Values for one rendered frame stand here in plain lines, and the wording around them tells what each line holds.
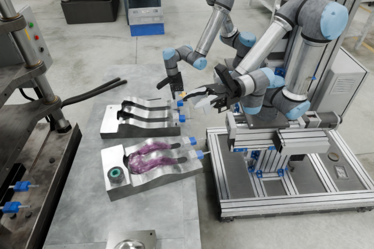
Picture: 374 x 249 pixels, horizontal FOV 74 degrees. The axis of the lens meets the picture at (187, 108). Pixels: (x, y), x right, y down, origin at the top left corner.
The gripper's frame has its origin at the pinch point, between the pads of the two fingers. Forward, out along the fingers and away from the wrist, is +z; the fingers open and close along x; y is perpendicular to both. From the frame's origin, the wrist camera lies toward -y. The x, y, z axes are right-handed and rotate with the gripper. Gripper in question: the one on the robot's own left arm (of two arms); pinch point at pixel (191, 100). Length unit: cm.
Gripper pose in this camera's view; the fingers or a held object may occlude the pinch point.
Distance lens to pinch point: 81.8
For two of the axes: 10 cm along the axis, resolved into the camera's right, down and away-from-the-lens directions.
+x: -5.0, -4.7, 7.3
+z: -8.6, 3.4, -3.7
